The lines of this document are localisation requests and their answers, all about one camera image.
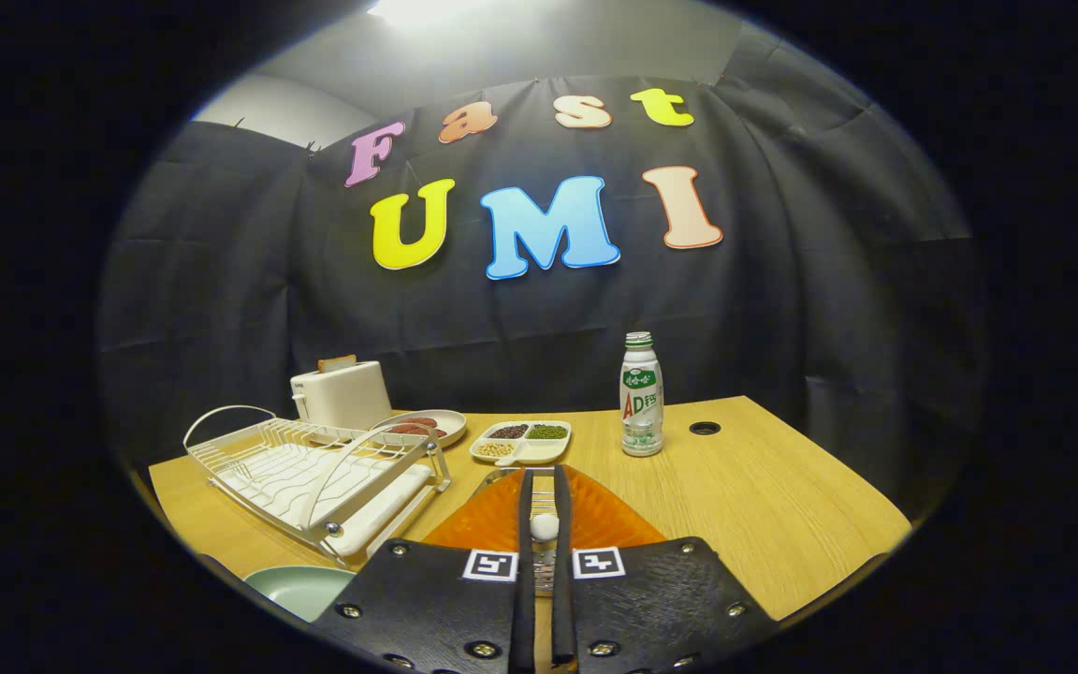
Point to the pale green plate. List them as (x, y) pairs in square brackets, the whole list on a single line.
[(300, 590)]

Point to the yellow soybeans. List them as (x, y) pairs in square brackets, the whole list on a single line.
[(496, 449)]

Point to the white drip tray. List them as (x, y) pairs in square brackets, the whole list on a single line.
[(371, 524)]

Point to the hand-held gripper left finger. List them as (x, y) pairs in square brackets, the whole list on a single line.
[(525, 608)]

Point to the white bottle green label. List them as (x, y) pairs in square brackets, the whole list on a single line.
[(642, 412)]

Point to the green beans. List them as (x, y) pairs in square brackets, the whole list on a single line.
[(547, 432)]

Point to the white toaster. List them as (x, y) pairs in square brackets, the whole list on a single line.
[(342, 398)]

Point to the white divided snack tray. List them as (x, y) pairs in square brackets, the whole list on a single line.
[(539, 451)]

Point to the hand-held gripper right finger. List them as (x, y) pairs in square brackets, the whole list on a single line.
[(561, 608)]

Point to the black backdrop cloth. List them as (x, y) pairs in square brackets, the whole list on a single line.
[(782, 281)]

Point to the bright ceiling light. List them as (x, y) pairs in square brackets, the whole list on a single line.
[(427, 9)]

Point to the dark red beans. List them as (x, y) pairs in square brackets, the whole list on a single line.
[(508, 432)]

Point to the red-brown meat piece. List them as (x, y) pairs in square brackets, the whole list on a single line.
[(417, 432), (419, 421)]

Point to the brown toast slice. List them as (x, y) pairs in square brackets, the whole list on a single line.
[(338, 363)]

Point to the beige plate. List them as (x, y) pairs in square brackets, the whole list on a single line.
[(453, 426)]

